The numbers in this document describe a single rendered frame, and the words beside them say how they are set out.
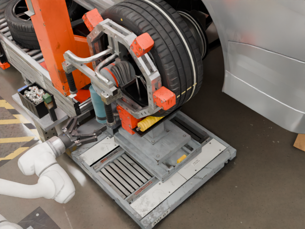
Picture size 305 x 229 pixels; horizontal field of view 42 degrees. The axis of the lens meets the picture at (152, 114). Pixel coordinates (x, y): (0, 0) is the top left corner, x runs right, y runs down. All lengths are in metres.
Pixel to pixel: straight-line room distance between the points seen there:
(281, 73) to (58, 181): 1.07
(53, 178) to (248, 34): 1.06
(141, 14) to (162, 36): 0.15
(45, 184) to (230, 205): 1.28
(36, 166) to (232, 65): 1.04
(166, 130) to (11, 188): 1.28
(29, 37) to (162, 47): 1.75
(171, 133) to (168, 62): 0.83
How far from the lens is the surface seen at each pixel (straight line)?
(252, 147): 2.91
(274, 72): 1.87
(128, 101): 2.34
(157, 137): 2.63
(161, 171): 2.57
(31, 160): 1.82
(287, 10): 1.69
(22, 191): 1.70
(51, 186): 1.75
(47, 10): 2.26
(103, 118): 2.39
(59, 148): 1.86
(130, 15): 2.00
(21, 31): 3.49
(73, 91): 2.24
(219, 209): 2.59
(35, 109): 2.57
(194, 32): 2.28
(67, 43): 2.41
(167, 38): 1.95
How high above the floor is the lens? 2.21
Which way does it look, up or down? 45 degrees down
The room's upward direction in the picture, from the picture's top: 5 degrees counter-clockwise
